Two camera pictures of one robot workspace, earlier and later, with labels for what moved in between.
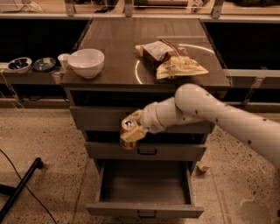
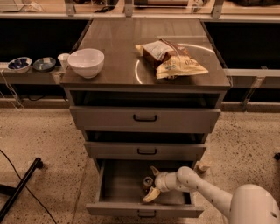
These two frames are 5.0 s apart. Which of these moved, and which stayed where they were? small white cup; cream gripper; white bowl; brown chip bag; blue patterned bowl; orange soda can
Moved: cream gripper; orange soda can
Stayed: white bowl; brown chip bag; blue patterned bowl; small white cup
